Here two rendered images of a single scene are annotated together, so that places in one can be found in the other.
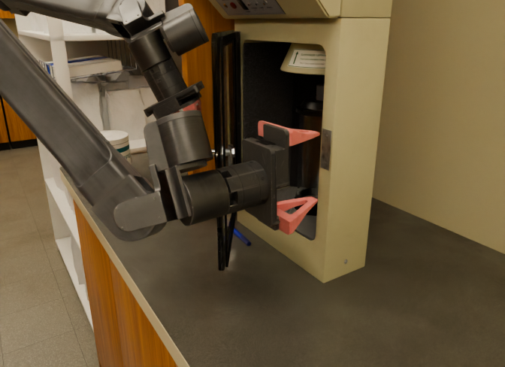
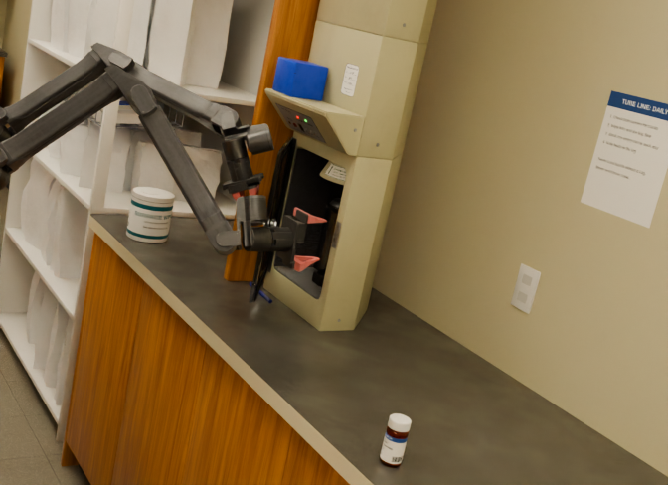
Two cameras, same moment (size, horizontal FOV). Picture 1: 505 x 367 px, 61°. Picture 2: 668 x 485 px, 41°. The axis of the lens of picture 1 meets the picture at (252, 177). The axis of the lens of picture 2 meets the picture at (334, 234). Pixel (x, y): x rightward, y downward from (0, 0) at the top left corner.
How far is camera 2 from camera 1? 1.57 m
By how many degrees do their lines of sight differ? 7
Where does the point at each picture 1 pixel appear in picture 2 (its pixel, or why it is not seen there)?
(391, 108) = (415, 221)
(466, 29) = (466, 171)
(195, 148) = (260, 214)
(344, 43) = (357, 171)
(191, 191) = (254, 234)
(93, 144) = (211, 202)
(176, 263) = (214, 301)
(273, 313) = (280, 336)
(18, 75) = (181, 161)
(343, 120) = (350, 218)
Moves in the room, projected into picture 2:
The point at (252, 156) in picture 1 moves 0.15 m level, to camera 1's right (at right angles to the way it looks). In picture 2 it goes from (287, 225) to (350, 238)
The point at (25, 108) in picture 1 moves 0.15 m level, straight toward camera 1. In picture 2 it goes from (181, 177) to (203, 195)
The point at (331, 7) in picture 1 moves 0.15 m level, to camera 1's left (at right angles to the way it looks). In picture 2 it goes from (351, 150) to (291, 138)
